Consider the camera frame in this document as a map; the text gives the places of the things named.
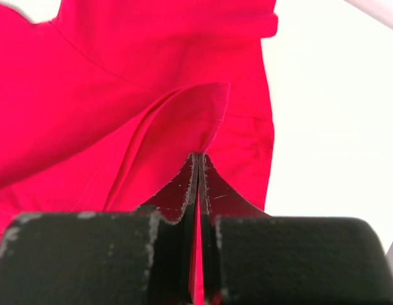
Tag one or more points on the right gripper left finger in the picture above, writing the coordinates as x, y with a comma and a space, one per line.
139, 257

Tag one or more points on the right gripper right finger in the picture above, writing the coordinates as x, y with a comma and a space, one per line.
250, 257

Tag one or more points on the red t shirt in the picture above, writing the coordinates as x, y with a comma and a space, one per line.
101, 106

